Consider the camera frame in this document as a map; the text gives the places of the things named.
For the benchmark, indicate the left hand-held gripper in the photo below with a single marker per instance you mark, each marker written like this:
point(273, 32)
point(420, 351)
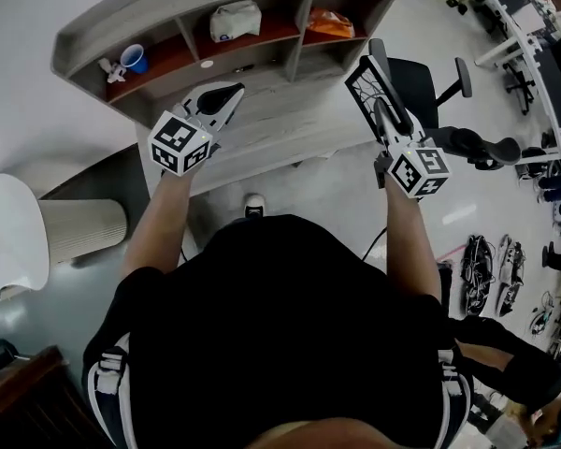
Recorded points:
point(177, 143)

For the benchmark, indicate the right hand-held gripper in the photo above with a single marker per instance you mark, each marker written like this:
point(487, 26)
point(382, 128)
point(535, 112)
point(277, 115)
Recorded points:
point(418, 171)

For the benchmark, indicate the black framed white picture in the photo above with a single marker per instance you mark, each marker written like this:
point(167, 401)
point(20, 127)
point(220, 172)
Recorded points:
point(362, 87)

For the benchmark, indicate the person's left forearm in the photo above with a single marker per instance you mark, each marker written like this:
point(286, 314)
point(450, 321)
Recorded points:
point(154, 222)

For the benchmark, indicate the person's right forearm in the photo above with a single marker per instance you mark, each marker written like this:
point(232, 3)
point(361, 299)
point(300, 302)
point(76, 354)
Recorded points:
point(409, 241)

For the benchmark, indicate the small black pen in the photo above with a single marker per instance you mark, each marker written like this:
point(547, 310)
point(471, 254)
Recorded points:
point(244, 68)

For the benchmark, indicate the white round sticker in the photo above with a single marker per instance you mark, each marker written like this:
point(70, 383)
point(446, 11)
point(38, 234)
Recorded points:
point(207, 64)

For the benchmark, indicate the black office chair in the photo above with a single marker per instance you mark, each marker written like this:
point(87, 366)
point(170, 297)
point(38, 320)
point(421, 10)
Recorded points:
point(411, 82)

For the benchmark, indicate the white tissue packet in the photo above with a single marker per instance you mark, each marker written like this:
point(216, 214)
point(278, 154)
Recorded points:
point(236, 21)

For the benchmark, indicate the blue plastic cup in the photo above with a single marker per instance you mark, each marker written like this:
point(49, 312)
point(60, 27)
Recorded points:
point(134, 59)

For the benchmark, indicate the person's left white shoe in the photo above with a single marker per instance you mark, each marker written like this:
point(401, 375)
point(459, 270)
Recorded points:
point(254, 204)

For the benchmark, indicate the small white figurine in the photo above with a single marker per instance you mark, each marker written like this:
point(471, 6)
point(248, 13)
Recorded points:
point(113, 70)

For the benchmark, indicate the person's grey trousers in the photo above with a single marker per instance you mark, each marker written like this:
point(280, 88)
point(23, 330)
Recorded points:
point(243, 220)

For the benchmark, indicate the orange snack bag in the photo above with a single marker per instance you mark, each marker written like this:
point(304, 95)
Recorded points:
point(331, 22)

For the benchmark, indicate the black swivel chair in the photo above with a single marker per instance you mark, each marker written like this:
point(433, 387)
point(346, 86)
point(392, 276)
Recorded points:
point(519, 84)

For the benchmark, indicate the person's black shirt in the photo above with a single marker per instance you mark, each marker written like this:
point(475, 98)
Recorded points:
point(280, 321)

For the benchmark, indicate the white table with ribbed base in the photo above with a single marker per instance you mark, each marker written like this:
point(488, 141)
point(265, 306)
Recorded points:
point(14, 232)

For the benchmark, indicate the person's face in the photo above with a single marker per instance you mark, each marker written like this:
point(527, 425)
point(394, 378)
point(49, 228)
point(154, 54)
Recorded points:
point(336, 435)

